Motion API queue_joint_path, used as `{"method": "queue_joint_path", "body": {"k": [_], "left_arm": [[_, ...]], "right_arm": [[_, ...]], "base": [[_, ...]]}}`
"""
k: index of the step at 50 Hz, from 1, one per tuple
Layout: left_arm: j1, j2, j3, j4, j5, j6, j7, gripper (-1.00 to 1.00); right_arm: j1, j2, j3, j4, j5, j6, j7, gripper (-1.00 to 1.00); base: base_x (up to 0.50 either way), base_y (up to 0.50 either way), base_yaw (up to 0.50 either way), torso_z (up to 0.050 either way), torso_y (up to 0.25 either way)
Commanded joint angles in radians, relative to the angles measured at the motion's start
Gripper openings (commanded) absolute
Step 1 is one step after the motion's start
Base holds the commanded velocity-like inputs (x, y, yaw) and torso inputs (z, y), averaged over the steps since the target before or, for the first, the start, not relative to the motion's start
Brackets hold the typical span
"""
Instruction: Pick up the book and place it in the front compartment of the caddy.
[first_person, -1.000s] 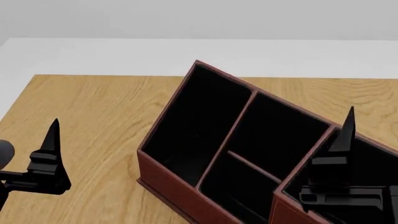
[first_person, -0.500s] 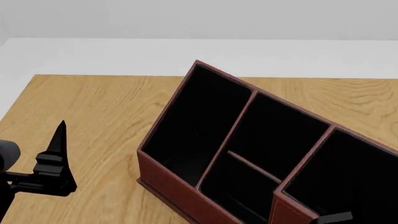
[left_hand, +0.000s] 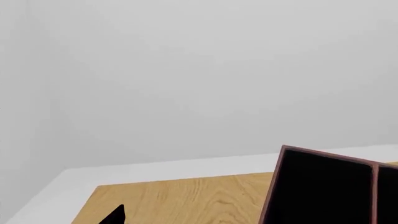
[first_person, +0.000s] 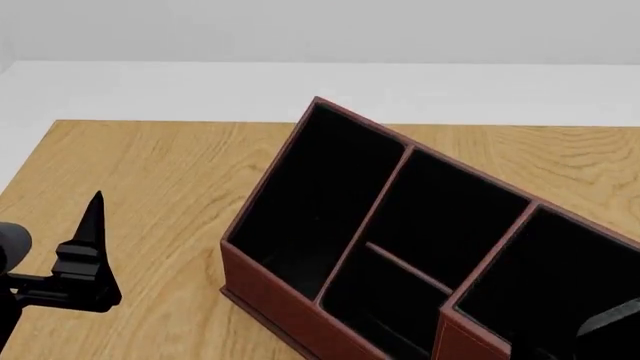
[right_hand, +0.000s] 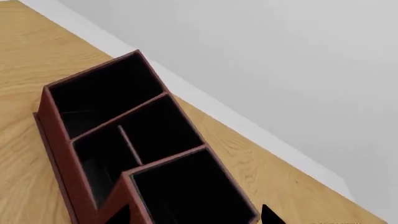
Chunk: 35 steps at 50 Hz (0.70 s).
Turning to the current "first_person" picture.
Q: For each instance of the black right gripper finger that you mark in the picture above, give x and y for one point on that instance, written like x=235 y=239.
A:
x=607 y=318

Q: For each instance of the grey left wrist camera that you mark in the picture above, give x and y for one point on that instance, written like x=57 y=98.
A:
x=14 y=245

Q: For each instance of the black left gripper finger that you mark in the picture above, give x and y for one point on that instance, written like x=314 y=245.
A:
x=95 y=240

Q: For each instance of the brown leather desk caddy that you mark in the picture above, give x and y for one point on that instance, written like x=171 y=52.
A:
x=280 y=288

